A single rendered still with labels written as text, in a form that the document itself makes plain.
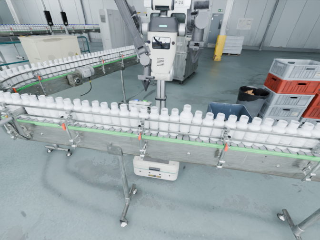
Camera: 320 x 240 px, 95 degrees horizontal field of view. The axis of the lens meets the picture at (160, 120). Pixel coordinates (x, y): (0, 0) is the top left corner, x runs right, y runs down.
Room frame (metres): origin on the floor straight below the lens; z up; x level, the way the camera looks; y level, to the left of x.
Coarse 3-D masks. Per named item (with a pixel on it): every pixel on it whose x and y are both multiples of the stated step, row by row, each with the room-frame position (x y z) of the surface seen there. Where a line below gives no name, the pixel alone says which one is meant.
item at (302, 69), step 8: (272, 64) 2.54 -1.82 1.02; (280, 64) 2.56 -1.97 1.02; (288, 64) 2.21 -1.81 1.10; (296, 64) 2.18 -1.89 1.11; (304, 64) 2.55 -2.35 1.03; (312, 64) 2.48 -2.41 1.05; (272, 72) 2.46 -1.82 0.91; (280, 72) 2.30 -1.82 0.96; (288, 72) 2.17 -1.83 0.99; (296, 72) 2.17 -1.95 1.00; (304, 72) 2.17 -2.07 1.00; (312, 72) 2.17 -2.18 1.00; (312, 80) 2.16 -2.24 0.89
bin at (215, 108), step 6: (210, 102) 1.24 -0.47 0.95; (216, 102) 1.23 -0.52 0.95; (210, 108) 1.12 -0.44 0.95; (216, 108) 1.23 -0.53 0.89; (222, 108) 1.22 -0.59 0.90; (228, 108) 1.21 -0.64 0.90; (234, 108) 1.21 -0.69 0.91; (240, 108) 1.20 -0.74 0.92; (216, 114) 1.23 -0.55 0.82; (228, 114) 1.21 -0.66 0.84; (234, 114) 1.20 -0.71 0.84; (240, 114) 1.18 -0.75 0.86; (246, 114) 1.08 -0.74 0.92
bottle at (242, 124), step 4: (244, 116) 0.66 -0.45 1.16; (240, 120) 0.64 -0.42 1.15; (244, 120) 0.63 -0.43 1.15; (240, 124) 0.63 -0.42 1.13; (244, 124) 0.63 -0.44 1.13; (236, 128) 0.64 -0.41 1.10; (240, 128) 0.62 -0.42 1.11; (244, 128) 0.62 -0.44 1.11; (236, 132) 0.63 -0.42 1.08; (240, 132) 0.62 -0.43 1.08; (244, 132) 0.62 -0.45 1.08; (232, 136) 0.64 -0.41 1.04; (236, 136) 0.62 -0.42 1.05; (240, 136) 0.62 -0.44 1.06; (232, 140) 0.63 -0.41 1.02
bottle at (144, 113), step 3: (141, 108) 0.73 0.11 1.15; (144, 108) 0.73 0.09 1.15; (141, 111) 0.70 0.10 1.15; (144, 111) 0.70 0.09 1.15; (141, 114) 0.70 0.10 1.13; (144, 114) 0.70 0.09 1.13; (147, 114) 0.71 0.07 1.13; (141, 117) 0.69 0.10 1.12; (144, 117) 0.69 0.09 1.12; (147, 117) 0.70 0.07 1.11; (147, 123) 0.70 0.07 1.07; (144, 126) 0.69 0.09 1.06; (147, 126) 0.70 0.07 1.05
